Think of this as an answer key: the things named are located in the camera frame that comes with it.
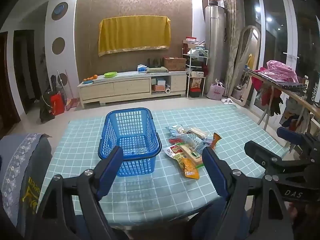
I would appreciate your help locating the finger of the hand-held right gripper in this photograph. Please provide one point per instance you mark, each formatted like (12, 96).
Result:
(287, 133)
(257, 151)

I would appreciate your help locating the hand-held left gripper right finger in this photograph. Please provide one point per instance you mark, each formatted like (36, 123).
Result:
(215, 175)

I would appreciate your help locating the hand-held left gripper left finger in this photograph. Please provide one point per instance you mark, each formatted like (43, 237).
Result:
(110, 172)

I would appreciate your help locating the orange yellow snack packet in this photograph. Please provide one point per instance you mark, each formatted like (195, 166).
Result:
(190, 168)

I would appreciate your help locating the beige green snack packet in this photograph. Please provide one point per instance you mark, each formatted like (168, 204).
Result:
(193, 155)

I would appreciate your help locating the clear blue biscuit packet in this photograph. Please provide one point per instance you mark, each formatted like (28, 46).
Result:
(193, 140)

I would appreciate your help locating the blue plastic basket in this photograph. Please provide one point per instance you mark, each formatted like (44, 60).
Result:
(110, 130)

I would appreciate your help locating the clear wafer packet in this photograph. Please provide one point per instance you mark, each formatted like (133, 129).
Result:
(198, 132)

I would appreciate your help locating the red yellow snack packet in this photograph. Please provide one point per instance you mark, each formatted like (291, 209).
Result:
(175, 150)

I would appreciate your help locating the small red snack packet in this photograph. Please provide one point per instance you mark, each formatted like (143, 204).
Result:
(175, 139)

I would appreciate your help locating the silvery snack packet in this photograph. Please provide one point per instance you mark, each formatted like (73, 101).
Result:
(175, 129)

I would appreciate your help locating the person's blue trousers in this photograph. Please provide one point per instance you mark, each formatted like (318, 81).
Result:
(212, 220)

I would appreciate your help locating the red hanging clothes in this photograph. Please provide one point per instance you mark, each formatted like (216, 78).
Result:
(267, 92)

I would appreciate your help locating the checkered teal tablecloth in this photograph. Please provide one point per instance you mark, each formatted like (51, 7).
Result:
(155, 192)

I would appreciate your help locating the white slippers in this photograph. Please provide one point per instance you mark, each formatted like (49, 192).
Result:
(227, 101)

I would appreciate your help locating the pink garment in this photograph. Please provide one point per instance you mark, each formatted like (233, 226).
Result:
(282, 70)

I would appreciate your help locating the pink bag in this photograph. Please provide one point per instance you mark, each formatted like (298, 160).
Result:
(215, 91)

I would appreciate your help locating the broom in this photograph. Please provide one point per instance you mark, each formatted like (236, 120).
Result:
(70, 102)

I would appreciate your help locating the light wooden TV cabinet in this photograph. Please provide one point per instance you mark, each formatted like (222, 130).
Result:
(130, 87)

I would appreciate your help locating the grey embroidered chair cover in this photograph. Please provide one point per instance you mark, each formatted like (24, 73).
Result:
(22, 175)

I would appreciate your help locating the standing mirror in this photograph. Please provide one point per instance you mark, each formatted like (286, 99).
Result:
(246, 55)

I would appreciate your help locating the black suitcase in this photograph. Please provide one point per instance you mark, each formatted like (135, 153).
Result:
(46, 107)

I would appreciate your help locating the heap of oranges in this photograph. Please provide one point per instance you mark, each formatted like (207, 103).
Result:
(90, 78)

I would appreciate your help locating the orange box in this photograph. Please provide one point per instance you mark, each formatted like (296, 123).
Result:
(158, 88)

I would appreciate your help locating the green bowl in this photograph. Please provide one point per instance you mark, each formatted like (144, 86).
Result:
(110, 74)

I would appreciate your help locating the blue white tissue box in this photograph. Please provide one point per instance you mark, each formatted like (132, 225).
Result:
(142, 68)

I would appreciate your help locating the silver standing air conditioner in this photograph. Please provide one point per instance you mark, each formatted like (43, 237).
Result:
(215, 50)

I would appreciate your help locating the white metal rack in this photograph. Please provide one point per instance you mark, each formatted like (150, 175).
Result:
(189, 62)

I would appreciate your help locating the green cushion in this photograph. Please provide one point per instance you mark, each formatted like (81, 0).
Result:
(157, 69)

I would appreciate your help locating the patterned curtain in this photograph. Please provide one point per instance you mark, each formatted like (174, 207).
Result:
(231, 30)

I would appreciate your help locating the cardboard box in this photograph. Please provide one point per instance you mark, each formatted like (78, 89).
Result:
(175, 63)

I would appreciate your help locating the yellow cloth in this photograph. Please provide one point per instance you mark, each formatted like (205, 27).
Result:
(132, 35)

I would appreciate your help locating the brown round wall decor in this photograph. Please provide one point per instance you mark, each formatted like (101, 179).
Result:
(58, 45)

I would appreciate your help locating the blue round wall plate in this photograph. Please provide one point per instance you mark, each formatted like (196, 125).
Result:
(59, 10)

